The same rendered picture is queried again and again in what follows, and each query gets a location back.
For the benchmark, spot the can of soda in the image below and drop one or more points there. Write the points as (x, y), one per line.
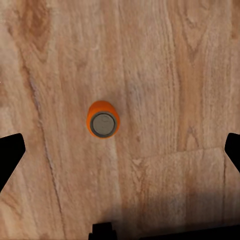
(102, 120)

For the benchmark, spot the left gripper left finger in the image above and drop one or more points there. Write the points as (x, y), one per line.
(12, 149)

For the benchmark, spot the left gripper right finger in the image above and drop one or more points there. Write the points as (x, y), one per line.
(232, 148)

